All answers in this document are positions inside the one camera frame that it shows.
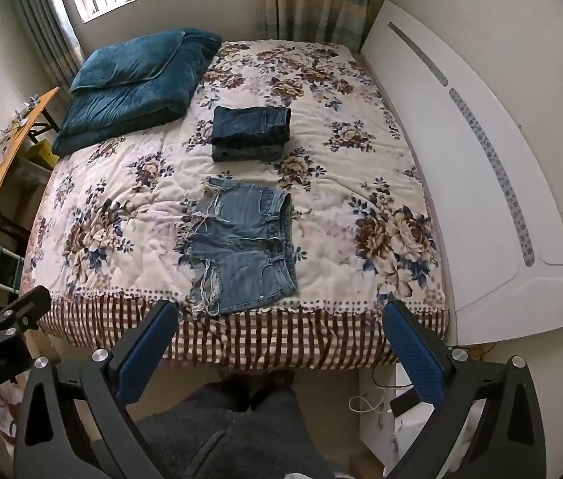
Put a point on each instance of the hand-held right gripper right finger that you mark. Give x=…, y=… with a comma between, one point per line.
x=411, y=354

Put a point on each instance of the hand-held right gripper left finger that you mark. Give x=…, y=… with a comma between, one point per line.
x=147, y=343

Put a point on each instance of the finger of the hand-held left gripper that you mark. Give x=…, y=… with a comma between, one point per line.
x=22, y=312

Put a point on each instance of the light blue denim shorts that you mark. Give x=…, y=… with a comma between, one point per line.
x=244, y=249

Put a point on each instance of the black charger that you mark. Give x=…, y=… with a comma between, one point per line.
x=403, y=403

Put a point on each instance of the white nightstand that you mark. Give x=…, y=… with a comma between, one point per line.
x=376, y=439

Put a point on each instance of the red checked bed sheet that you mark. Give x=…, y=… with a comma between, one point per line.
x=311, y=334

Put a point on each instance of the person's dark grey fleece clothing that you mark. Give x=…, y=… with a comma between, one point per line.
x=241, y=434

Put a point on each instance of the wooden folding table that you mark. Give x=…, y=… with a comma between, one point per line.
x=7, y=159

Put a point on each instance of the yellow box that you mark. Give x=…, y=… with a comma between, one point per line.
x=44, y=155

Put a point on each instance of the white bed headboard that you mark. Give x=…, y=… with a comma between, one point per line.
x=466, y=184

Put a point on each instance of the floral quilted bedspread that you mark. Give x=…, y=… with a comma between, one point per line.
x=356, y=169

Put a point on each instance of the folded grey jeans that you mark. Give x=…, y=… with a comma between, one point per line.
x=246, y=152

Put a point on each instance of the folded dark blue jeans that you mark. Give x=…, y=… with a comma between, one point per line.
x=251, y=123

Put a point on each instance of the folded teal blue quilt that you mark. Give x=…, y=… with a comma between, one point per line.
x=126, y=85

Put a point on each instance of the green striped curtain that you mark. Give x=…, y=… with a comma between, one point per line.
x=47, y=25
x=311, y=0

